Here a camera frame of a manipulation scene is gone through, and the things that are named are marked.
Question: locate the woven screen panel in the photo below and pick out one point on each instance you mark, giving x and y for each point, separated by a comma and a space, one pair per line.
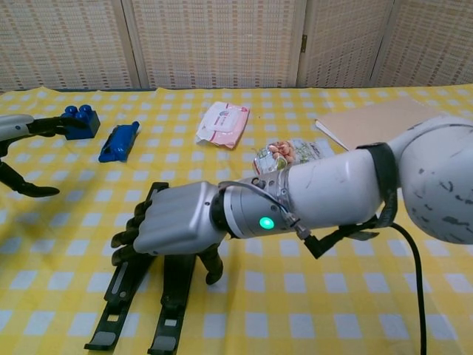
432, 44
343, 44
221, 44
55, 44

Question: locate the blue toy building block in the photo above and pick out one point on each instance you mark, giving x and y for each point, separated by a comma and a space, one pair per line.
86, 125

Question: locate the yellow checkered tablecloth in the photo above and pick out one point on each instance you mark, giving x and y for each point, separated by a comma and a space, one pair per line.
295, 314

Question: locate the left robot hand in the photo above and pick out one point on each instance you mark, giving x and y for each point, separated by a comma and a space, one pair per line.
16, 127

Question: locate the peanut snack bag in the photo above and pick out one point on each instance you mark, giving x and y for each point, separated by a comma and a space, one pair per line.
281, 149

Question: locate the blue snack packet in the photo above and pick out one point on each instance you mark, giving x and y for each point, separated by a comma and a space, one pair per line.
118, 144

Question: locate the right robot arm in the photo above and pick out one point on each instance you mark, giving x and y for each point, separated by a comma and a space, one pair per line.
332, 188

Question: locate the brass screen hinge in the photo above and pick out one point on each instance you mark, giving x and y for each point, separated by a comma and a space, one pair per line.
305, 42

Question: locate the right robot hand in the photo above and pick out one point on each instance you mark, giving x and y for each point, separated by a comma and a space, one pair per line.
173, 218

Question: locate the pink wet wipes pack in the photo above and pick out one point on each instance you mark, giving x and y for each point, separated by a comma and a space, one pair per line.
221, 125

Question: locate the tan paper pad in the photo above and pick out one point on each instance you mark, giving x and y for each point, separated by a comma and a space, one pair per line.
369, 118

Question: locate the black folding laptop stand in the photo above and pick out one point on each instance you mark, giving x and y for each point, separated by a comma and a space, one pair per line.
173, 296

